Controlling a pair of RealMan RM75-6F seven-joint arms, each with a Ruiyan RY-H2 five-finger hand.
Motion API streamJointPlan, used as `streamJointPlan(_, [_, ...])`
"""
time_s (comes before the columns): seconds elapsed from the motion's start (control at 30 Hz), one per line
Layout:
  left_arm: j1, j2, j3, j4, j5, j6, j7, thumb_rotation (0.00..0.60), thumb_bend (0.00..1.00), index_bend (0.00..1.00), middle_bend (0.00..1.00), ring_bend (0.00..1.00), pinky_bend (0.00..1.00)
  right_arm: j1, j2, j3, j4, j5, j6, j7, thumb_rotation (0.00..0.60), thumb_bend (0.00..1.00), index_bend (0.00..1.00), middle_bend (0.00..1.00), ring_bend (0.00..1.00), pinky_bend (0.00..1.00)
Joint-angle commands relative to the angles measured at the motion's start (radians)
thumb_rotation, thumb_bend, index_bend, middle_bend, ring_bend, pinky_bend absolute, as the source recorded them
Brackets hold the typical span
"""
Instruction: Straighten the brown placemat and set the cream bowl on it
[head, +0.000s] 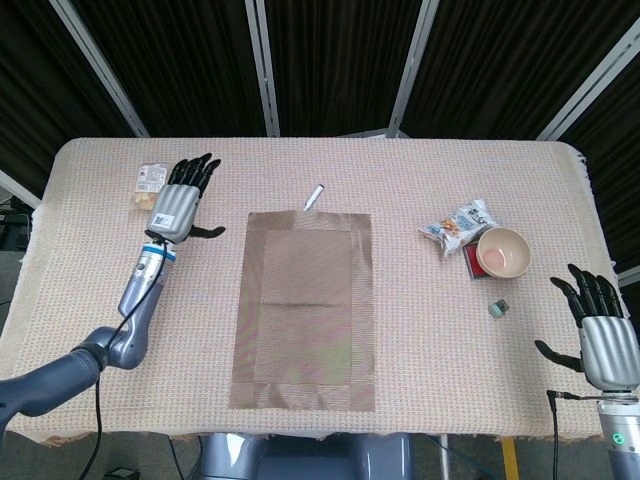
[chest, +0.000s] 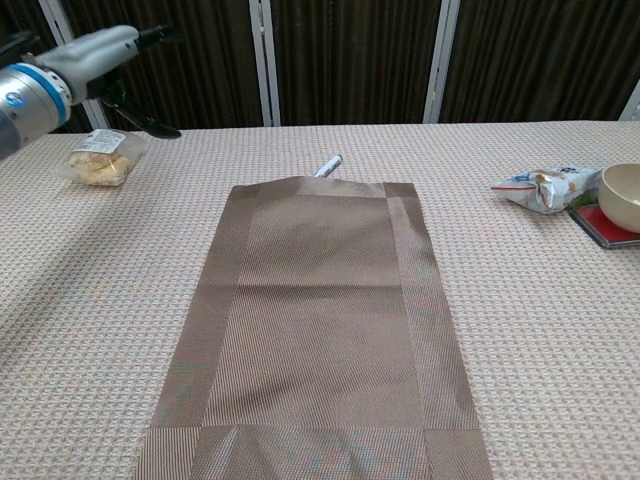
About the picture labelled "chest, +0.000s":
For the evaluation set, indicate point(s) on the clear bag of pastries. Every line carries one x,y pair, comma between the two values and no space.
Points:
100,167

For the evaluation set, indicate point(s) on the brown woven placemat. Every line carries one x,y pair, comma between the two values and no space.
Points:
320,325

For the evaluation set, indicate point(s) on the small beige bowl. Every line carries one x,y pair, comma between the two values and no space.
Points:
622,195

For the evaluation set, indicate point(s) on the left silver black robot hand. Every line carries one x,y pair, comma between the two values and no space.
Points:
90,60

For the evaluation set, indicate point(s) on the dark pleated partition panel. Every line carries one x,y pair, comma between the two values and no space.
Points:
210,75
540,55
15,15
350,60

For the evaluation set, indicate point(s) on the white partition post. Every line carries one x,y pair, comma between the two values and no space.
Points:
264,65
440,60
632,102
54,17

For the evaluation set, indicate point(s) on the white marker pen blue cap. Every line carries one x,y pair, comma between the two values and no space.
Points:
329,166

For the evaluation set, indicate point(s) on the red ink pad case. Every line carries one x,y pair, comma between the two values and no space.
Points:
592,222

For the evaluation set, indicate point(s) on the crumpled white blue snack packet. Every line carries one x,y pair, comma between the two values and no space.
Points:
545,192

